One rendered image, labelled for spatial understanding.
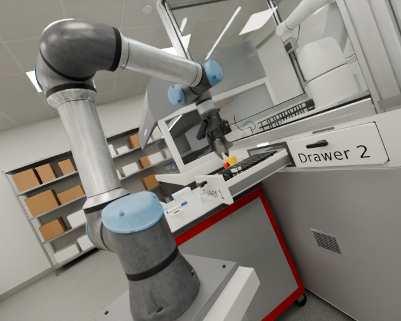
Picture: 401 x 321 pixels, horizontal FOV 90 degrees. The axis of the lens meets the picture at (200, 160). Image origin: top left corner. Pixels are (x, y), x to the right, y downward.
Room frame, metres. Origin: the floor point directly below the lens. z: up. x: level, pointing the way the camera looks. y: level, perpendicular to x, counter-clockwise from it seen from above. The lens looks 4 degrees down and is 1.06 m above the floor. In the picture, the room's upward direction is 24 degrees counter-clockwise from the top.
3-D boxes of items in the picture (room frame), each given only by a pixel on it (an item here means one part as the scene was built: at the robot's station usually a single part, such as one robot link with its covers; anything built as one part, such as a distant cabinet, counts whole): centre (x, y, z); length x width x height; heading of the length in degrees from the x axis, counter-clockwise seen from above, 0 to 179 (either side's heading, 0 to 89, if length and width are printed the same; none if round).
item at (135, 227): (0.43, 0.18, 0.95); 0.13 x 0.12 x 0.14; 44
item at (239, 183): (0.91, -0.19, 0.86); 0.40 x 0.26 x 0.06; 109
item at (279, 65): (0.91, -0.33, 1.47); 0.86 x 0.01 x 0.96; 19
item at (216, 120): (0.88, -0.12, 1.11); 0.09 x 0.08 x 0.12; 39
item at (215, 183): (0.84, 0.01, 0.87); 0.29 x 0.02 x 0.11; 19
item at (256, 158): (0.90, -0.18, 0.87); 0.22 x 0.18 x 0.06; 109
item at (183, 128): (2.67, -0.05, 1.13); 1.78 x 1.14 x 0.45; 19
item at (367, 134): (0.64, -0.39, 0.87); 0.29 x 0.02 x 0.11; 19
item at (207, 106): (0.88, -0.12, 1.19); 0.08 x 0.08 x 0.05
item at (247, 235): (1.23, 0.13, 0.38); 0.62 x 0.58 x 0.76; 19
